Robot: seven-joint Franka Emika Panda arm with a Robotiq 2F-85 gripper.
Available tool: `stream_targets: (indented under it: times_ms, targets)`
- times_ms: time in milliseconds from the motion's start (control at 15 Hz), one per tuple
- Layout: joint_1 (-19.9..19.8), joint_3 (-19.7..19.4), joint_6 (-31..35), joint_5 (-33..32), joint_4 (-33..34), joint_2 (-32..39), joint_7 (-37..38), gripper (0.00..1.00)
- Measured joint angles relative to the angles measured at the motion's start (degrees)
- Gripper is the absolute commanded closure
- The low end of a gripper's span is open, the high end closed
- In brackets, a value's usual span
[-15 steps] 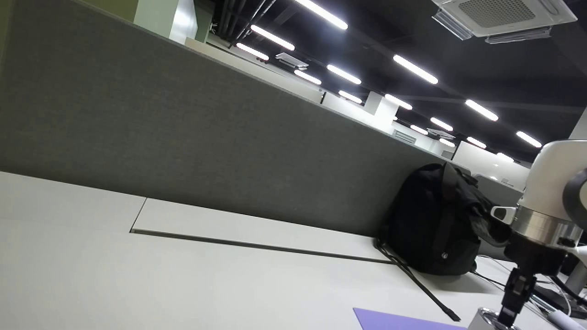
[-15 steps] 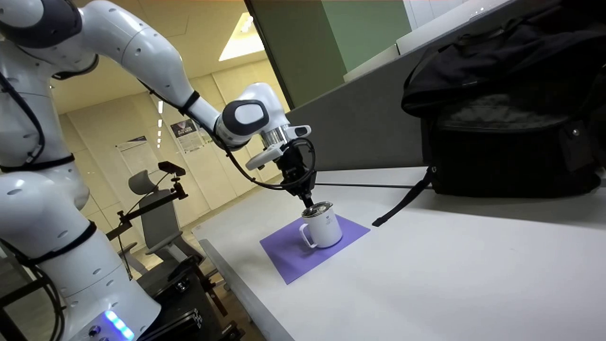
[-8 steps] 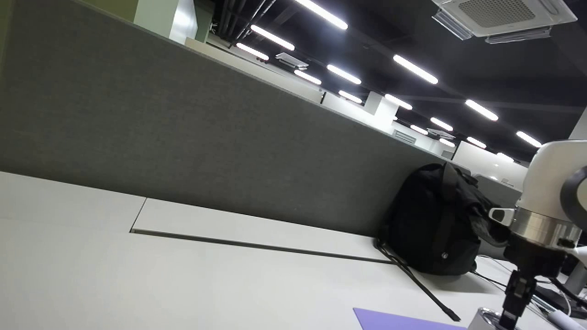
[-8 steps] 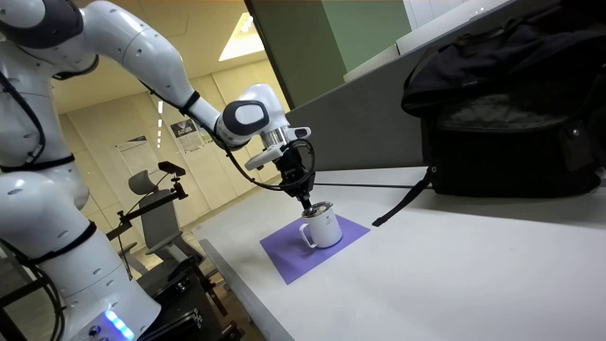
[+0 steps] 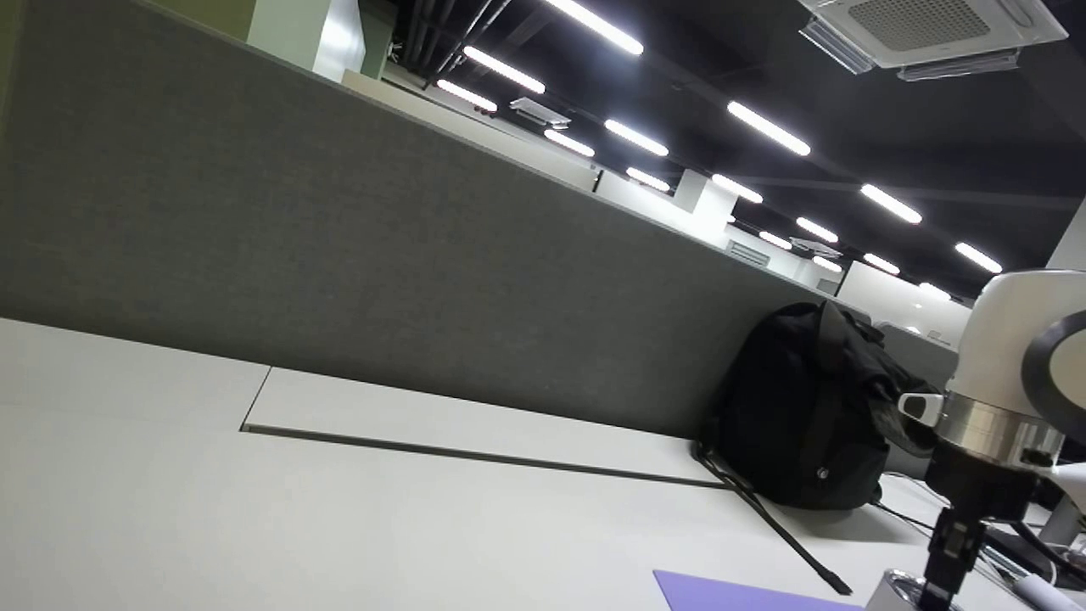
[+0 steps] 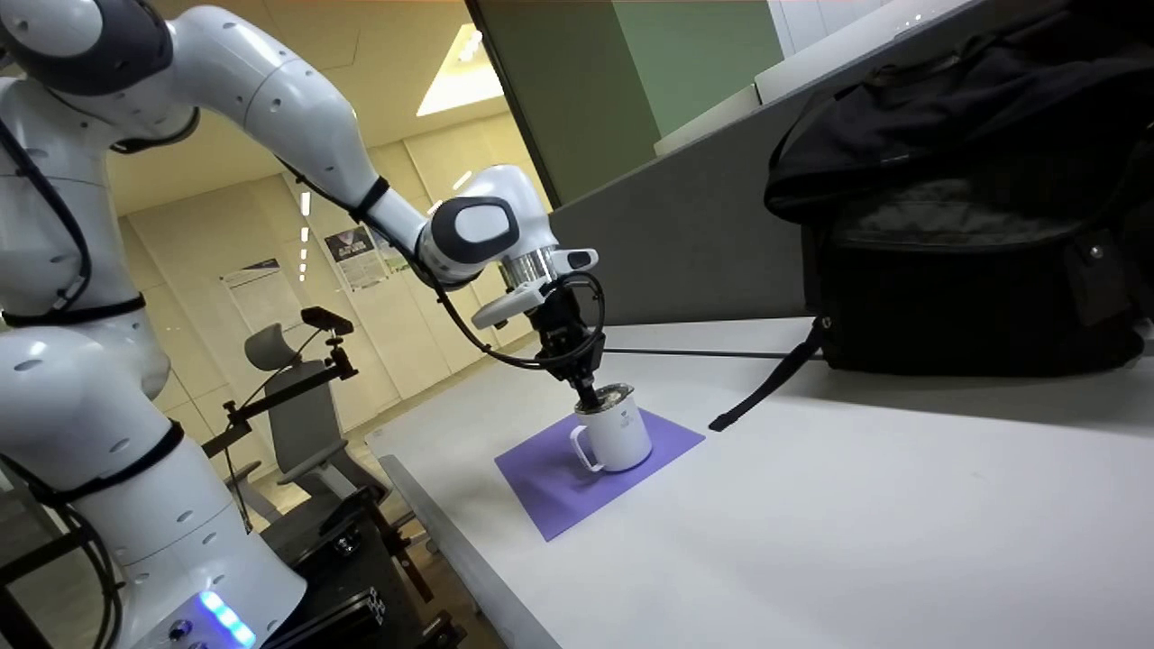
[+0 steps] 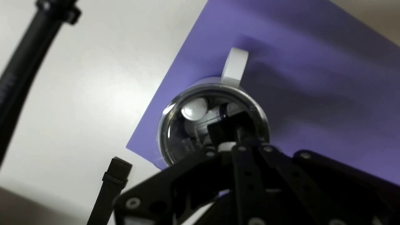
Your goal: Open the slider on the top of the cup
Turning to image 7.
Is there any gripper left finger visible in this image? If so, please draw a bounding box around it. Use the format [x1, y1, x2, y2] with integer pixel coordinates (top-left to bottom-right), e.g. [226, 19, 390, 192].
[113, 117, 267, 225]

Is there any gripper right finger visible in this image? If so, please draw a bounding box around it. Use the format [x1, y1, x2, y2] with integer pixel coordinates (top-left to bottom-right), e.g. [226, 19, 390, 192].
[237, 110, 400, 225]

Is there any white mug with handle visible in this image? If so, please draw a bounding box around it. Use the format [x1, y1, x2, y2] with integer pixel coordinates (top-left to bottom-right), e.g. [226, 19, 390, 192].
[157, 47, 271, 171]

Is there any clear round cup lid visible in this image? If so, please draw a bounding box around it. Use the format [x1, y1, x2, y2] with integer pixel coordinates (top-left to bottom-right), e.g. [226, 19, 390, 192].
[157, 77, 271, 171]

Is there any purple mat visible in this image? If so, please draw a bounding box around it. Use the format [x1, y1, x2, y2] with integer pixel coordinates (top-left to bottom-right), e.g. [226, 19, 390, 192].
[126, 0, 400, 225]

